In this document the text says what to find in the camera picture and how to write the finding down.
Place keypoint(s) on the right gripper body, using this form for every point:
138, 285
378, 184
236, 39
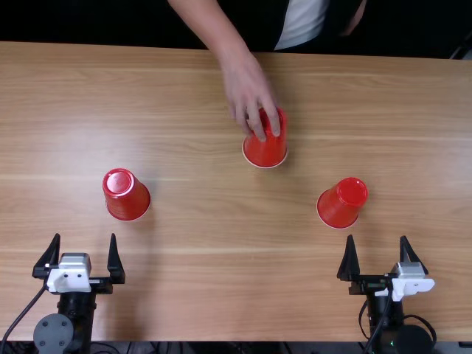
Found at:
368, 284

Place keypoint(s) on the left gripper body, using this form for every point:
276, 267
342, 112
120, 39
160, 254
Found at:
101, 285

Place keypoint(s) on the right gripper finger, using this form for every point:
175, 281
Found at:
349, 262
407, 252

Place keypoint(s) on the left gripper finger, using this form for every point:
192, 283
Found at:
115, 265
49, 258

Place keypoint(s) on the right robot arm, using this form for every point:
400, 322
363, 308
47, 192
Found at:
413, 339

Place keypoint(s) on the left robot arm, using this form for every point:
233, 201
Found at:
51, 332

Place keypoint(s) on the red cup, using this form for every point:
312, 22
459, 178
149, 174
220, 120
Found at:
266, 153
127, 201
337, 208

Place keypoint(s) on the person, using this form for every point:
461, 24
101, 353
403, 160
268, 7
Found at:
243, 85

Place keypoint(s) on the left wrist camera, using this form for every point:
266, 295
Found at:
70, 274

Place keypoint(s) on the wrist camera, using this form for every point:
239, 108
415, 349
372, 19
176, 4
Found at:
409, 282
70, 274

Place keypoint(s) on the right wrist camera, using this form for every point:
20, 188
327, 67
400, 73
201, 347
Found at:
409, 282

